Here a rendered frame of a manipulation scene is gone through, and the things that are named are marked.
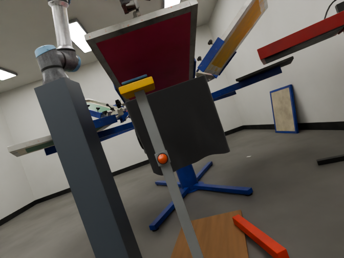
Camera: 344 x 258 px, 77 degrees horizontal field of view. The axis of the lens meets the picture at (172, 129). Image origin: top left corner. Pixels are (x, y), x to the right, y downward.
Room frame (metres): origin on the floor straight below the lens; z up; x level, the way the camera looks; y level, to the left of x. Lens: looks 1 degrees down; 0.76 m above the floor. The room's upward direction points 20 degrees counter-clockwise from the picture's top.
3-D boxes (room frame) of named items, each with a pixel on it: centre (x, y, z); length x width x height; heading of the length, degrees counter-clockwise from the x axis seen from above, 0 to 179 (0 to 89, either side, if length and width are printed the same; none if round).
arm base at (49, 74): (1.28, 0.54, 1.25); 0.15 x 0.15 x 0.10
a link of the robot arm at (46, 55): (1.28, 0.54, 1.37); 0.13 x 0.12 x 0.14; 157
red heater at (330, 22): (1.83, -1.24, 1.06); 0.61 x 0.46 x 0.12; 62
